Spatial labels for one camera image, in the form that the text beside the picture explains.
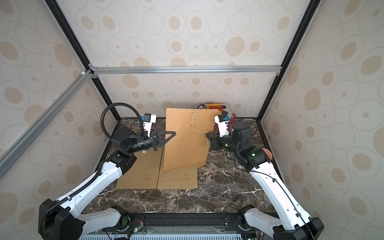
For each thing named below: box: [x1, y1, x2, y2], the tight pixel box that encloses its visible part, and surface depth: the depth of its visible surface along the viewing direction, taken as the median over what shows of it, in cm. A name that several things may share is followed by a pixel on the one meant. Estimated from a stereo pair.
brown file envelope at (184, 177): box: [157, 155, 206, 189], surface depth 90 cm
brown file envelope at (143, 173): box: [116, 146, 164, 189], surface depth 87 cm
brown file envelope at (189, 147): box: [163, 108, 219, 171], surface depth 65 cm
